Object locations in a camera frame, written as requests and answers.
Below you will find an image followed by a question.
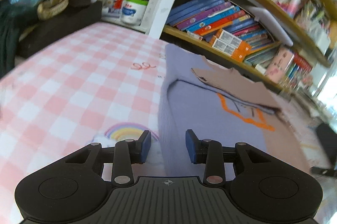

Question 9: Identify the upper orange white box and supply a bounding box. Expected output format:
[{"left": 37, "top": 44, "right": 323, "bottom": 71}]
[{"left": 215, "top": 29, "right": 251, "bottom": 52}]

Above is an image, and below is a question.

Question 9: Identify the pink cartoon table mat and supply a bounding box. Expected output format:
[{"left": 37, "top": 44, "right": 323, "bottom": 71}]
[{"left": 1, "top": 23, "right": 166, "bottom": 223}]

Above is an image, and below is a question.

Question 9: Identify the pink sticker tumbler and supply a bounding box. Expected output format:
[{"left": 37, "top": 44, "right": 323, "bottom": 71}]
[{"left": 265, "top": 47, "right": 294, "bottom": 84}]

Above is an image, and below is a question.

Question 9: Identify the row of leaning books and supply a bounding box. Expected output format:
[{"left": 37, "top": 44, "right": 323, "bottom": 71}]
[{"left": 166, "top": 0, "right": 282, "bottom": 67}]

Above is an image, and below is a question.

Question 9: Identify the purple and pink sweater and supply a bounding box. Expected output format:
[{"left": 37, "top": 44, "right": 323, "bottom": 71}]
[{"left": 158, "top": 44, "right": 310, "bottom": 176}]

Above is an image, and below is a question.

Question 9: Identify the wooden bookshelf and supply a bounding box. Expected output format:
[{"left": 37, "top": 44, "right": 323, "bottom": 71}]
[{"left": 99, "top": 0, "right": 337, "bottom": 98}]

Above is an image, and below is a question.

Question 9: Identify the lower orange white box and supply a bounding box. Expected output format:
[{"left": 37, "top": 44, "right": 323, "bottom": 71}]
[{"left": 209, "top": 36, "right": 247, "bottom": 63}]

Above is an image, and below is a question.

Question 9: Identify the orange white box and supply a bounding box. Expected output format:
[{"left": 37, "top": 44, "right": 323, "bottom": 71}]
[
  {"left": 215, "top": 29, "right": 251, "bottom": 52},
  {"left": 209, "top": 36, "right": 247, "bottom": 63}
]

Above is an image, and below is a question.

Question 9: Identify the white cream jar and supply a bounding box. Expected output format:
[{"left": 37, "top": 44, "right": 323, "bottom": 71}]
[{"left": 120, "top": 0, "right": 148, "bottom": 25}]

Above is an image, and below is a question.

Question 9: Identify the white flat tablet stand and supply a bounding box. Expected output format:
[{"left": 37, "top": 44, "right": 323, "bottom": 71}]
[{"left": 243, "top": 5, "right": 294, "bottom": 47}]

